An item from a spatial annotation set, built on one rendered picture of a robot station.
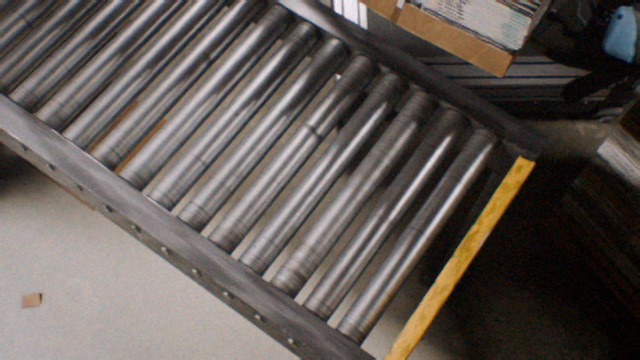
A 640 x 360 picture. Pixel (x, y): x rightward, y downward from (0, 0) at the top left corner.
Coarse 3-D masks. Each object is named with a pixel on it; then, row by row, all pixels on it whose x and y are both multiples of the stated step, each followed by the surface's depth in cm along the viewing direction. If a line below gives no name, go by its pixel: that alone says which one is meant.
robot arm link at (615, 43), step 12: (636, 0) 113; (624, 12) 112; (636, 12) 112; (612, 24) 114; (624, 24) 112; (636, 24) 111; (612, 36) 113; (624, 36) 112; (636, 36) 111; (612, 48) 114; (624, 48) 113; (636, 48) 112; (636, 60) 114
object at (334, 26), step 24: (288, 0) 142; (312, 0) 142; (312, 24) 140; (336, 24) 140; (360, 48) 138; (384, 48) 138; (336, 72) 149; (384, 72) 138; (408, 72) 136; (432, 72) 136; (408, 96) 139; (432, 96) 134; (456, 96) 134; (432, 120) 141; (480, 120) 132; (504, 120) 132; (456, 144) 142; (504, 144) 132; (528, 144) 130; (504, 168) 138
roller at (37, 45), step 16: (80, 0) 141; (96, 0) 143; (48, 16) 140; (64, 16) 140; (80, 16) 142; (32, 32) 138; (48, 32) 138; (64, 32) 140; (16, 48) 137; (32, 48) 137; (48, 48) 139; (0, 64) 135; (16, 64) 135; (32, 64) 137; (0, 80) 134; (16, 80) 136
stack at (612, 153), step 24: (624, 144) 156; (600, 168) 169; (624, 168) 161; (576, 192) 184; (624, 192) 166; (552, 216) 198; (576, 216) 189; (600, 216) 180; (552, 240) 205; (576, 240) 196; (600, 240) 185; (624, 240) 177; (576, 264) 203; (600, 264) 191; (624, 264) 182; (600, 288) 201; (624, 312) 198
